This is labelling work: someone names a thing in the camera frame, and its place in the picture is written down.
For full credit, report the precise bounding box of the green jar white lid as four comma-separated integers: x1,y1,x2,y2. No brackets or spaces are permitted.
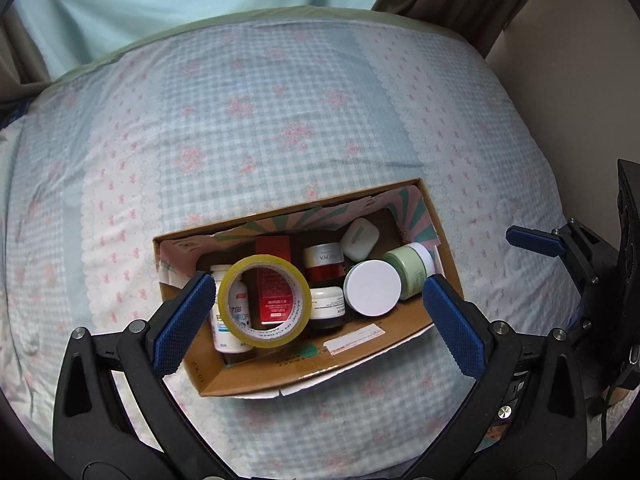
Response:
383,242,436,300

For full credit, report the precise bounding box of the white earbuds case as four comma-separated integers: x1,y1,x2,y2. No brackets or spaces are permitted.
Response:
340,218,380,262

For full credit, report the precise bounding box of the yellow tape roll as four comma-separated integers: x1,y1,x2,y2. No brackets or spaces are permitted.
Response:
216,255,311,349

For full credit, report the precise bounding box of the dark red jar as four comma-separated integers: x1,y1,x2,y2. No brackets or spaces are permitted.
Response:
303,243,345,285

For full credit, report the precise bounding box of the large white lid jar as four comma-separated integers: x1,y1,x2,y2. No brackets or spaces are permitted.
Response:
343,260,401,318

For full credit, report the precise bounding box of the white supplement bottle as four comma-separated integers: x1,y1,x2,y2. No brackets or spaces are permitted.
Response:
210,264,253,356

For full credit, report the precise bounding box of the small white cream jar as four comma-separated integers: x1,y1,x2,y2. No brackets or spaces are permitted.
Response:
309,286,346,330

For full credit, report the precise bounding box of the red carton box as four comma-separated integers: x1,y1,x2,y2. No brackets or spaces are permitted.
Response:
255,235,293,325

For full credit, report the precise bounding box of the open cardboard box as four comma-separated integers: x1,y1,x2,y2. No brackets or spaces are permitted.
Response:
153,179,461,396

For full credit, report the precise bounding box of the blue checked floral bedsheet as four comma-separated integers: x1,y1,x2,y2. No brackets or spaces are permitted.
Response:
1,10,578,451

